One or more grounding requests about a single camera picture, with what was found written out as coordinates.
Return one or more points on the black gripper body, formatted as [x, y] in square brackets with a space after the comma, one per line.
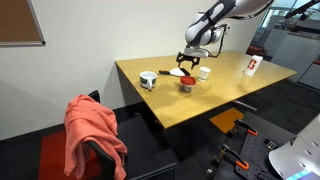
[188, 57]

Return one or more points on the orange plastic lid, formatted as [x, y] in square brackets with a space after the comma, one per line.
[187, 80]

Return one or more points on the green white candies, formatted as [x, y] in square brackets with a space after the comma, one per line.
[185, 88]

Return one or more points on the white mug with green band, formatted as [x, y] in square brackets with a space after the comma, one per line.
[147, 80]

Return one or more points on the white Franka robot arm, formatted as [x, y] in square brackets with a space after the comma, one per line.
[206, 26]

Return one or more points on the white paper cup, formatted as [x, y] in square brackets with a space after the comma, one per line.
[204, 74]

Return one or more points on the clear plastic bowl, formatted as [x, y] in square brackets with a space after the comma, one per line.
[185, 87]

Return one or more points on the white hand brush black bristles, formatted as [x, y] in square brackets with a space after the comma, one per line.
[175, 72]

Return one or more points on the white tumbler with red logo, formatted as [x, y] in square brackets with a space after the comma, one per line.
[252, 66]

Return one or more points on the red chair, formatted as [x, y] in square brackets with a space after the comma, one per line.
[255, 50]

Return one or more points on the grey metal table foot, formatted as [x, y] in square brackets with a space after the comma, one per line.
[243, 106]

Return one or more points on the black clamp with orange tip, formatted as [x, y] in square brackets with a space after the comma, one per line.
[252, 132]
[242, 165]

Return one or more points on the black office chair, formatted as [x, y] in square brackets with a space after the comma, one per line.
[143, 146]

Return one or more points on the grey cabinet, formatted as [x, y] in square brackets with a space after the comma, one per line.
[293, 53]

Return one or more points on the salmon pink cloth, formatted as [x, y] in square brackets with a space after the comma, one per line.
[90, 130]

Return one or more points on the black overhead bar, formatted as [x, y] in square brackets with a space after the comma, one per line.
[300, 9]

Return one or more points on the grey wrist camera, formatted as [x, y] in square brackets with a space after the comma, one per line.
[196, 51]

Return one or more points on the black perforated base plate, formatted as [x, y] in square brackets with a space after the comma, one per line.
[256, 150]

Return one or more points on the cork board with grey frame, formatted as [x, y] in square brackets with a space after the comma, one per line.
[16, 20]

